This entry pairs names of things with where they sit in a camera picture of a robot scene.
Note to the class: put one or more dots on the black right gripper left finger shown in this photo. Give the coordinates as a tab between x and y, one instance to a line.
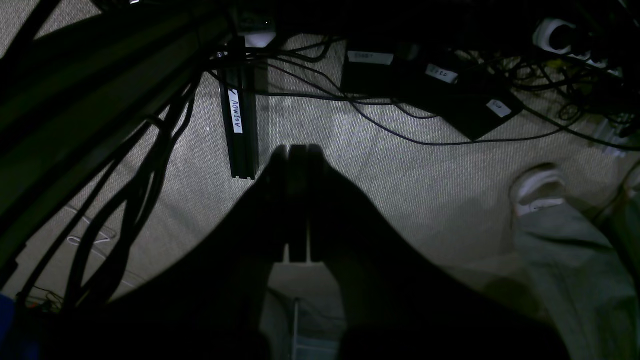
208	305

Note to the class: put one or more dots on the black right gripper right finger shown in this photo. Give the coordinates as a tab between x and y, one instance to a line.
399	305

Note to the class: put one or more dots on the grey trouser leg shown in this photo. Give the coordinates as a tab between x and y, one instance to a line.
581	280

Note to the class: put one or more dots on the white sneaker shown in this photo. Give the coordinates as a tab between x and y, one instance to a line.
542	186

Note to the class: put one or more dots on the black labelled aluminium profile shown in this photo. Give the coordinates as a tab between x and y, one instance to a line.
238	107

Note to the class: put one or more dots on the black power adapter bricks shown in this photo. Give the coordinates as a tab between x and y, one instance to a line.
439	81

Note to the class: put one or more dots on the white power strip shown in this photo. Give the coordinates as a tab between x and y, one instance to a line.
563	38

